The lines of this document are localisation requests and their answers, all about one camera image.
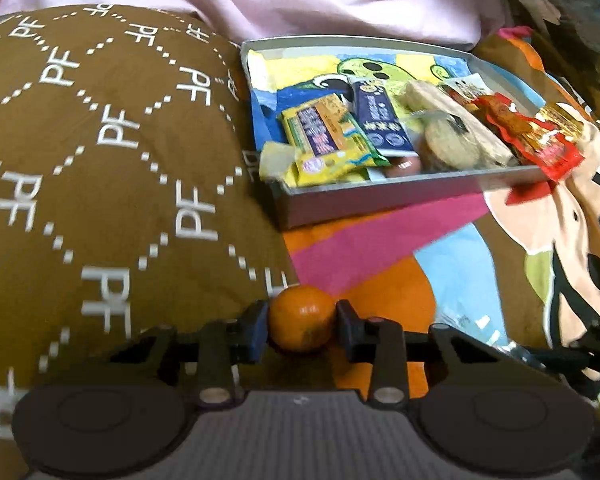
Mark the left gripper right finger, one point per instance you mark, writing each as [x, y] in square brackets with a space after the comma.
[380, 343]

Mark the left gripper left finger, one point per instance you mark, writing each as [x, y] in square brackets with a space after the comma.
[224, 345]

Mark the small orange mandarin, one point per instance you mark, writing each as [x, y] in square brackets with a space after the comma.
[301, 318]

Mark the yellow rice cracker packet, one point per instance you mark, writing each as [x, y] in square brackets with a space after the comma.
[331, 142]

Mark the red spicy snack packet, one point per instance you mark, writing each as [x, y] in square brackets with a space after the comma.
[535, 141]

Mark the round biscuit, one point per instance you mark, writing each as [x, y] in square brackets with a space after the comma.
[446, 144]

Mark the beige rice cracker bar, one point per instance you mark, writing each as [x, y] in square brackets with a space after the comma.
[420, 96]

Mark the blue milk powder stick sachet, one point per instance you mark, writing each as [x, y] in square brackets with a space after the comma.
[374, 112]

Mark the gold snack packet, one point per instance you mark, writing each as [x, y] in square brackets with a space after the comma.
[570, 123]

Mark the clear packet dark dried fruit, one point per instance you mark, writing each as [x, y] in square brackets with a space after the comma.
[480, 327]

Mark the red label nut packet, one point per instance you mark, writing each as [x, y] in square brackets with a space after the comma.
[466, 89]

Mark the colourful cartoon monkey blanket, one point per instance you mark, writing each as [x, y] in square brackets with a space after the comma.
[529, 258]

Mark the brown patterned PF pillow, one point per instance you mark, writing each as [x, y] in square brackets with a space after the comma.
[128, 194]

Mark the grey tray with frog towel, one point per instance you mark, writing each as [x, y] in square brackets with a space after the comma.
[285, 72]

